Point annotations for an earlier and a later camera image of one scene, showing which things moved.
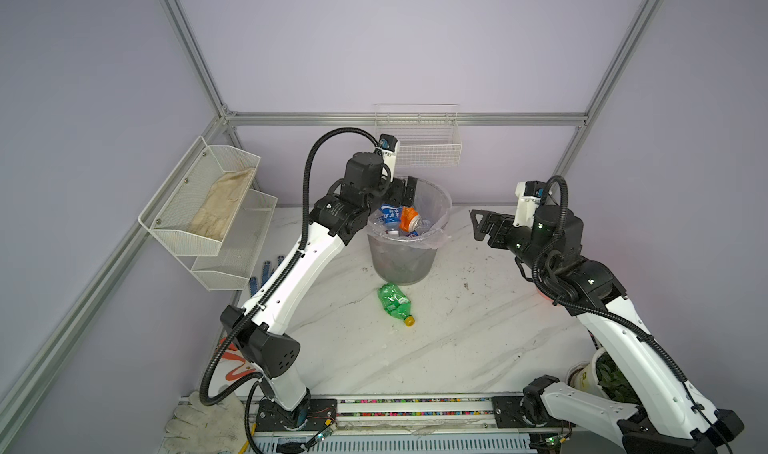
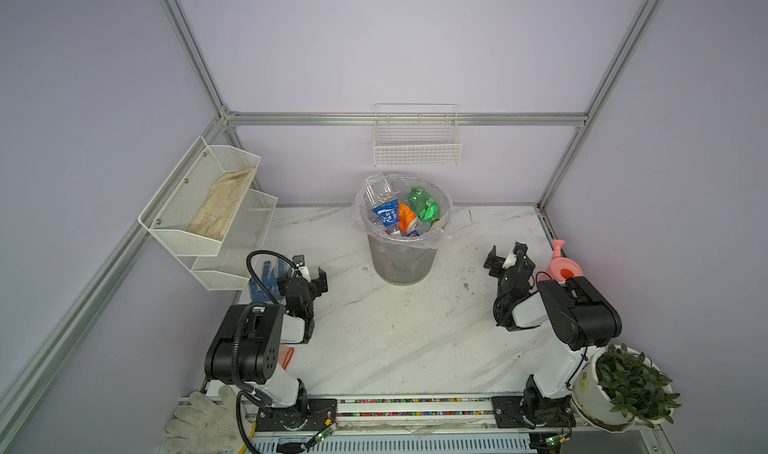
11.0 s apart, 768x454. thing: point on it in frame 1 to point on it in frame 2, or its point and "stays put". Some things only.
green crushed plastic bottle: (396, 303) to (423, 206)
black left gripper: (396, 197) to (318, 284)
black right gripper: (498, 224) to (496, 263)
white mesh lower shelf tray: (240, 247) stays put
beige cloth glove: (226, 195) stays put
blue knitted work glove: (266, 273) stays put
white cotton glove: (217, 428) stays put
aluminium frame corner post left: (172, 5) stays put
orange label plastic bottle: (410, 220) stays put
